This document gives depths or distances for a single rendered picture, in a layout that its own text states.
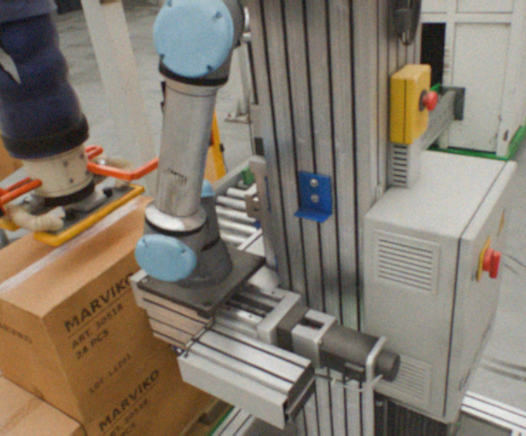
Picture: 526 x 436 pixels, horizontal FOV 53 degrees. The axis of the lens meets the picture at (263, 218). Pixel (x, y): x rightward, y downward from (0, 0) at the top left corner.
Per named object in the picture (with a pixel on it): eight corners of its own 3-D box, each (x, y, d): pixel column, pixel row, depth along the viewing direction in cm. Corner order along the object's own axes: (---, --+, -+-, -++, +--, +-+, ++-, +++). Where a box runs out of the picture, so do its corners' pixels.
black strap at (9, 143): (55, 119, 162) (51, 106, 160) (107, 127, 150) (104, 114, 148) (-12, 148, 146) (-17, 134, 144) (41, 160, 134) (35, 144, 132)
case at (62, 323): (133, 274, 215) (108, 187, 195) (211, 302, 195) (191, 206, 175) (2, 375, 173) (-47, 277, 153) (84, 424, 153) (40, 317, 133)
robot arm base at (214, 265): (246, 260, 127) (240, 225, 123) (206, 296, 117) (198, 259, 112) (198, 246, 135) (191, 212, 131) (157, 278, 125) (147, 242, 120)
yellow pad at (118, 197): (123, 186, 169) (119, 171, 166) (146, 191, 163) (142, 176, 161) (33, 240, 145) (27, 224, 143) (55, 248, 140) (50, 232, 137)
